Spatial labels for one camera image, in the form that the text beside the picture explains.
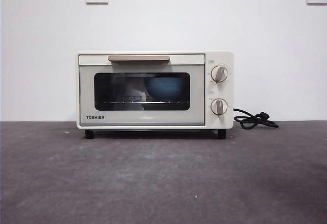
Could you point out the blue ribbed bowl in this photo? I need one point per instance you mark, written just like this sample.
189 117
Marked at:
163 88

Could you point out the cream Toshiba toaster oven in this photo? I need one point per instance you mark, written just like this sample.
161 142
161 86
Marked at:
143 119

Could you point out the beige oven knob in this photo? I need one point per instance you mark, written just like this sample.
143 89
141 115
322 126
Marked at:
219 74
219 106

